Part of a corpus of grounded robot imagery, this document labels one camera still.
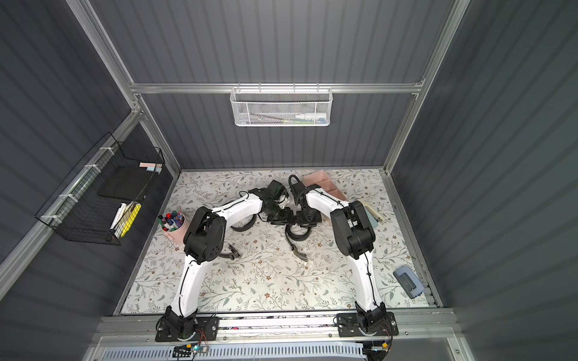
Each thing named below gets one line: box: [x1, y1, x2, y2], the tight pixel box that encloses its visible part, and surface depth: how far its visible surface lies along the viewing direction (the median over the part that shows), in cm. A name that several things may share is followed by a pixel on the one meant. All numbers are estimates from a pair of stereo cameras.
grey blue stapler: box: [392, 266, 425, 299], surface depth 83 cm
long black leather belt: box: [285, 223, 312, 262], surface depth 96 cm
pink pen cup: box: [158, 210, 189, 244], surface depth 88 cm
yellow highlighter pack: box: [110, 200, 142, 239], surface depth 72 cm
